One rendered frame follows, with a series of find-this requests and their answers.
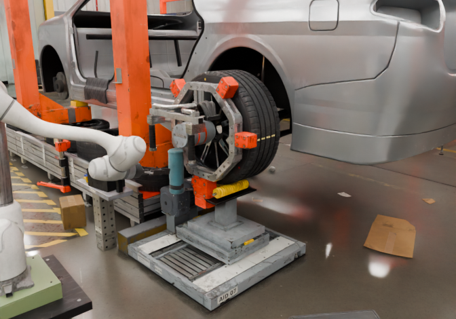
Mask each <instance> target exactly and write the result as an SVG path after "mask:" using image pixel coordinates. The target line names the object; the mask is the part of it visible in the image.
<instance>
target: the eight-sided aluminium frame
mask: <svg viewBox="0 0 456 319"><path fill-rule="evenodd" d="M218 85H219V84H218V83H205V82H198V81H190V82H186V84H185V85H184V87H183V88H182V90H181V91H180V93H179V94H178V96H177V97H176V99H175V101H174V102H173V103H172V105H181V104H187V102H188V100H189V99H190V97H191V96H192V94H193V93H194V90H198V91H201V90H203V91H205V92H211V93H212V94H213V96H214V97H215V99H216V101H217V103H218V104H219V105H220V107H221V109H222V110H223V112H224V113H225V115H226V116H227V118H228V120H229V157H228V158H227V159H226V160H225V161H224V162H223V163H222V164H221V165H220V167H219V168H218V169H217V170H216V171H214V170H211V169H208V168H205V167H201V166H198V164H197V163H195V164H188V163H187V160H188V147H179V146H178V145H177V144H176V143H175V142H174V139H173V129H174V127H175V125H177V124H181V123H182V122H183V121H181V120H177V119H172V118H171V129H172V138H171V139H172V144H173V147H174V148H180V149H182V150H183V158H184V165H185V168H186V170H187V171H188V173H189V174H194V175H196V176H199V177H202V178H203V179H207V180H209V181H213V182H216V181H219V180H222V179H223V178H225V176H226V175H227V174H228V173H229V171H230V170H231V169H232V168H233V167H234V166H235V165H236V164H237V163H238V162H240V160H241V159H242V154H243V153H242V148H240V147H235V133H238V132H242V123H243V121H242V116H241V113H240V112H239V111H238V109H237V108H236V106H235V105H234V103H233V101H232V100H231V99H230V98H224V99H222V98H221V96H220V95H219V94H218V93H217V91H216V89H217V87H218ZM170 111H172V112H176V113H183V112H182V111H181V109H175V110H170Z"/></svg>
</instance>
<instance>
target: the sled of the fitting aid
mask: <svg viewBox="0 0 456 319"><path fill-rule="evenodd" d="M176 237H178V238H180V239H182V240H183V241H185V242H187V243H189V244H190V245H192V246H194V247H196V248H198V249H200V250H202V251H204V252H206V253H207V254H209V255H211V256H213V257H214V258H216V259H218V260H220V261H222V262H224V263H226V264H228V265H231V264H232V263H235V262H236V261H238V260H240V259H242V258H244V257H246V256H248V255H249V254H251V253H253V252H255V251H257V250H259V249H261V248H262V247H264V246H266V245H268V244H269V233H267V232H265V233H262V234H261V235H259V236H257V237H255V238H253V239H251V240H249V241H247V242H244V243H242V244H240V245H238V246H236V247H234V248H229V247H227V246H225V245H223V244H221V243H219V242H217V241H215V240H213V239H211V238H209V237H207V236H205V235H203V234H201V233H199V232H197V231H195V230H193V229H191V228H189V227H188V221H185V222H184V223H182V224H180V225H177V226H176Z"/></svg>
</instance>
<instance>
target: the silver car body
mask: <svg viewBox="0 0 456 319"><path fill-rule="evenodd" d="M89 1H90V0H77V1H76V2H75V4H74V5H73V6H72V7H71V8H70V9H69V10H68V11H67V12H66V13H65V14H63V15H59V16H55V17H53V18H50V19H48V20H46V21H44V22H42V23H41V24H40V25H39V27H38V30H37V38H38V59H39V70H40V75H41V83H42V88H43V92H45V93H52V92H57V93H58V95H59V97H60V98H61V99H62V100H66V99H67V98H68V97H69V98H70V99H71V100H76V101H80V102H86V103H89V104H92V105H98V106H102V107H107V108H110V109H116V110H117V97H116V87H115V83H112V82H115V68H114V58H113V40H112V30H111V13H110V12H101V11H90V10H81V9H82V8H83V7H84V6H85V5H86V4H87V3H88V2H89ZM191 1H192V6H193V11H192V12H191V13H190V14H187V15H185V16H173V15H157V14H147V23H148V37H149V64H150V79H151V106H152V105H153V104H154V103H158V104H162V105H172V103H173V102H174V101H175V99H176V98H175V96H174V95H173V93H172V91H171V89H170V88H169V87H170V84H171V83H172V81H173V80H174V79H184V80H185V82H190V81H191V80H192V79H193V78H194V77H195V76H197V75H199V74H200V73H204V72H206V69H207V68H208V66H209V64H210V63H211V62H212V60H213V59H214V58H215V56H216V55H217V54H219V53H220V52H221V51H223V50H224V49H226V48H228V47H231V46H233V45H247V46H250V47H253V48H255V49H257V50H258V51H260V52H262V53H263V54H264V55H266V57H268V59H270V61H272V63H273V64H274V65H275V67H276V69H277V70H278V72H279V73H280V75H281V77H282V79H283V81H284V83H285V86H286V89H287V91H288V95H289V98H290V103H291V107H292V118H293V137H292V145H291V150H293V151H298V152H301V153H307V154H310V155H316V156H319V157H325V158H328V159H332V160H337V161H340V162H346V163H349V164H357V165H375V164H384V163H388V162H394V161H398V160H403V159H405V158H408V157H412V156H415V155H419V154H421V153H425V152H427V151H430V150H432V149H435V148H437V147H440V146H442V145H445V144H447V143H449V142H451V141H453V140H455V139H456V0H191ZM178 21H181V22H178ZM172 22H175V23H172ZM168 23H171V24H168ZM164 24H167V25H164ZM161 25H164V26H161ZM158 26H161V27H158ZM155 27H158V28H156V29H154V28H155ZM151 29H153V30H151ZM87 77H95V78H101V79H110V80H109V82H108V89H107V90H106V98H107V104H104V103H101V102H99V101H98V100H96V99H90V100H85V96H84V87H85V86H86V79H87Z"/></svg>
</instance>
